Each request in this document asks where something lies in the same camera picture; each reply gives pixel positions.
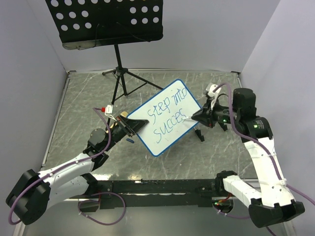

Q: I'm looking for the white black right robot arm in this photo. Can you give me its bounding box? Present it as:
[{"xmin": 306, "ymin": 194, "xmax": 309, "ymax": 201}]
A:
[{"xmin": 191, "ymin": 85, "xmax": 305, "ymax": 228}]

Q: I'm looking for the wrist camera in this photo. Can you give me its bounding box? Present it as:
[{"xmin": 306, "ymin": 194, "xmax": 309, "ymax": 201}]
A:
[
  {"xmin": 205, "ymin": 83, "xmax": 221, "ymax": 110},
  {"xmin": 101, "ymin": 104, "xmax": 113, "ymax": 117}
]

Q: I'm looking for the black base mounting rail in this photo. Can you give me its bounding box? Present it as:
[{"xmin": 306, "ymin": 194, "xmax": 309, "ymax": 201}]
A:
[{"xmin": 75, "ymin": 175, "xmax": 234, "ymax": 213}]

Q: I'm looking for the wooden microphone toy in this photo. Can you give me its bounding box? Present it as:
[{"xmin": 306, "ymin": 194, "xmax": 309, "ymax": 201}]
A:
[{"xmin": 104, "ymin": 111, "xmax": 128, "ymax": 129}]

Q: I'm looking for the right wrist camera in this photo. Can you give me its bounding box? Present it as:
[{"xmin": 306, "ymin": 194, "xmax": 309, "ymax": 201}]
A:
[{"xmin": 205, "ymin": 83, "xmax": 221, "ymax": 110}]

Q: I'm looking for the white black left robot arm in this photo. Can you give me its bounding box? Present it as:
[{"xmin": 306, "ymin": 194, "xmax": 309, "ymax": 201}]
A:
[{"xmin": 5, "ymin": 115, "xmax": 149, "ymax": 225}]

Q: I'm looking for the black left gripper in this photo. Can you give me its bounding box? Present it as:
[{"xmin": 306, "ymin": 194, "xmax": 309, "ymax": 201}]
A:
[{"xmin": 103, "ymin": 114, "xmax": 148, "ymax": 151}]

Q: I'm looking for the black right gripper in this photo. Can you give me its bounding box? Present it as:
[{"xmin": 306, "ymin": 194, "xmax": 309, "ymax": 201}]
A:
[{"xmin": 191, "ymin": 96, "xmax": 241, "ymax": 128}]

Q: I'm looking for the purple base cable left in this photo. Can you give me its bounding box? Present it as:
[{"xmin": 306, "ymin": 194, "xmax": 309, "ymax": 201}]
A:
[{"xmin": 78, "ymin": 192, "xmax": 126, "ymax": 226}]

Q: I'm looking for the blue framed whiteboard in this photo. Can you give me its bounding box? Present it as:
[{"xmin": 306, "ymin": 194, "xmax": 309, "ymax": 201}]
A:
[{"xmin": 127, "ymin": 79, "xmax": 201, "ymax": 156}]

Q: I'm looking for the black music stand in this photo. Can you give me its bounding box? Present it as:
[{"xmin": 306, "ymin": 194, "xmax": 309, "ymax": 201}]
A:
[{"xmin": 45, "ymin": 0, "xmax": 168, "ymax": 106}]

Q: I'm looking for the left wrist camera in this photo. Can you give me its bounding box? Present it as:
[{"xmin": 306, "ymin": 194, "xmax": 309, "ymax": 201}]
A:
[{"xmin": 101, "ymin": 104, "xmax": 113, "ymax": 117}]

